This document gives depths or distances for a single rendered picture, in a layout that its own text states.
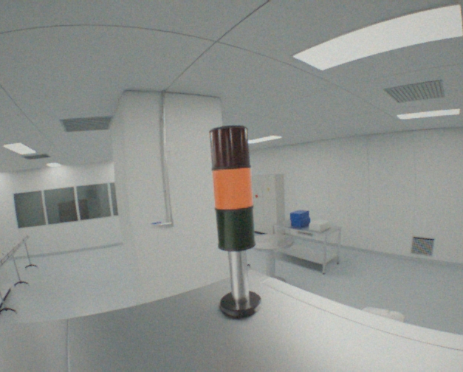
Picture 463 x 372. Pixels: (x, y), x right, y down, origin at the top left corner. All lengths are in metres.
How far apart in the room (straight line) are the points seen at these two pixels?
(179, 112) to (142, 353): 1.72
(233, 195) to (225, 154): 0.05
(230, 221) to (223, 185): 0.04
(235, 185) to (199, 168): 1.58
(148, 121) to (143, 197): 0.56
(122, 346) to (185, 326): 0.09
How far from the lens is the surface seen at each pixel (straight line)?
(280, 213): 7.36
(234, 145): 0.27
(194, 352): 0.28
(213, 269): 2.04
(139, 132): 1.72
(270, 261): 4.44
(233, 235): 0.28
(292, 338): 0.29
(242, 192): 0.27
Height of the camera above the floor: 2.30
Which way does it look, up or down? 4 degrees down
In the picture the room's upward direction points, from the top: 4 degrees counter-clockwise
